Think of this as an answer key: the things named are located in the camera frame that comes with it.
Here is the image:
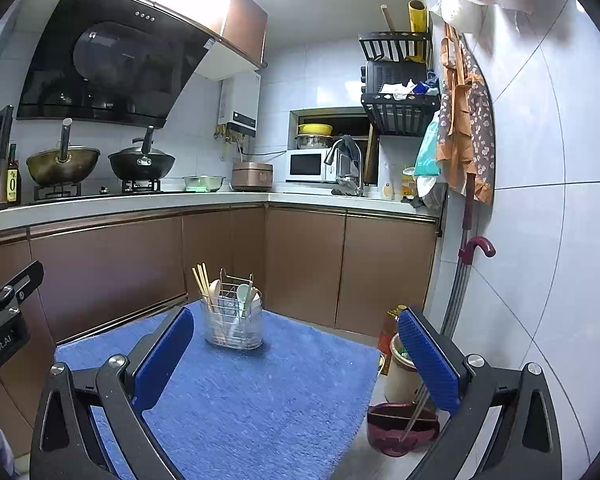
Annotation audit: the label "black wall rack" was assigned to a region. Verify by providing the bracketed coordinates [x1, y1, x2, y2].
[357, 31, 442, 137]

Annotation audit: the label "steel kitchen faucet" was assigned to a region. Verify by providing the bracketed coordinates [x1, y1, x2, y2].
[324, 136, 365, 197]

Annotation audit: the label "brown base cabinets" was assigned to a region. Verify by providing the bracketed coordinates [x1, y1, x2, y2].
[0, 202, 443, 411]

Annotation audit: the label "white water heater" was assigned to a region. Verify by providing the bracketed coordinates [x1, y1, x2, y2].
[217, 71, 261, 137]

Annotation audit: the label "grey rag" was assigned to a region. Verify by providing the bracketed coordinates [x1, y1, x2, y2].
[337, 135, 364, 162]

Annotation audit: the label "black wok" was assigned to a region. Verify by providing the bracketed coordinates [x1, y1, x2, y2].
[108, 126, 176, 182]

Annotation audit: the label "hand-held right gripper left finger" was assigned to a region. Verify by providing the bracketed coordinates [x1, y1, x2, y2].
[30, 305, 195, 480]

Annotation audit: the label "dark sauce bottle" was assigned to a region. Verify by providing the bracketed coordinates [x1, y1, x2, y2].
[6, 143, 21, 206]

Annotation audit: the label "steel basin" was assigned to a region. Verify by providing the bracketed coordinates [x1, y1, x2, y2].
[295, 134, 331, 150]

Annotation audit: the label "umbrella with red handle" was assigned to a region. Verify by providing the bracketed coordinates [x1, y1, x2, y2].
[440, 173, 496, 341]

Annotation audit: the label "brass wok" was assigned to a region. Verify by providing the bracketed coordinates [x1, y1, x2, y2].
[26, 118, 101, 186]

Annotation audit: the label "black range hood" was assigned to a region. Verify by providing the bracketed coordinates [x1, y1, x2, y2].
[16, 0, 216, 127]

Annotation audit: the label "clear wire utensil holder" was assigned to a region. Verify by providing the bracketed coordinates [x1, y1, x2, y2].
[200, 268, 264, 350]

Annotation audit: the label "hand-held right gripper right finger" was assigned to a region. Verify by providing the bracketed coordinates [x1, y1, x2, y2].
[397, 306, 563, 480]

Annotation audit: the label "yellow film roll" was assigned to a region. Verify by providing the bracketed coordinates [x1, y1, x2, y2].
[408, 0, 427, 63]

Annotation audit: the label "white microwave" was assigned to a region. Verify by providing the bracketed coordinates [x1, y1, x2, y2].
[285, 148, 337, 184]

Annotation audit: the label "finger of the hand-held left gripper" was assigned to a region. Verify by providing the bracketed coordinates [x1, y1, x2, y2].
[0, 261, 45, 321]

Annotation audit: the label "wooden cutting board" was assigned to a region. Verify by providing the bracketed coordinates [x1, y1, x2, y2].
[364, 125, 381, 186]

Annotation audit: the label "gas stove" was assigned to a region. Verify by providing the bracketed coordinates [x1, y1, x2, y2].
[27, 178, 163, 205]

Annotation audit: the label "orange floral apron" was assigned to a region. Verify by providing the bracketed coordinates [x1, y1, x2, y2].
[437, 22, 496, 206]

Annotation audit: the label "blue fluffy mat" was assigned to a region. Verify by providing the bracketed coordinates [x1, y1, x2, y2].
[54, 300, 383, 480]

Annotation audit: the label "teal towel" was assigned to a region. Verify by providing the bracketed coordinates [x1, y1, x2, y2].
[414, 120, 441, 177]

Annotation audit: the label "brown rice cooker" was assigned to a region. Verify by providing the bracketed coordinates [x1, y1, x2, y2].
[231, 161, 274, 192]

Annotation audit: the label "beige spoon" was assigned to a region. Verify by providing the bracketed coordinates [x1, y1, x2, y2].
[247, 275, 261, 319]

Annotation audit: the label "cooking oil bottle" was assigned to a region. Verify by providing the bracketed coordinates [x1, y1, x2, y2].
[377, 305, 408, 376]

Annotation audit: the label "dark red dustpan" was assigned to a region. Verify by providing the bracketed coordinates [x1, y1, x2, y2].
[366, 401, 441, 457]

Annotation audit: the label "beige bucket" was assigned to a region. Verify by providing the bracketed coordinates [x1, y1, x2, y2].
[384, 332, 426, 403]

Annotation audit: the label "steel bowl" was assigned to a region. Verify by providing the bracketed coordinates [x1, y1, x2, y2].
[182, 175, 226, 194]

